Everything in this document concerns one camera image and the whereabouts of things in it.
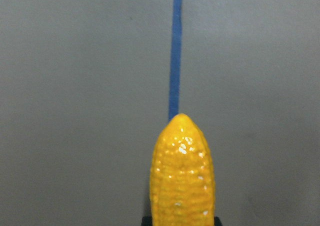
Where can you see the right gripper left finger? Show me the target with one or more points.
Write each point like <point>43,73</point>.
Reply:
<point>147,221</point>

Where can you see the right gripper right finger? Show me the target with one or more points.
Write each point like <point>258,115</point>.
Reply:
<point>217,221</point>

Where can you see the yellow corn cob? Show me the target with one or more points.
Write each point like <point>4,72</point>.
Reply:
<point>182,189</point>

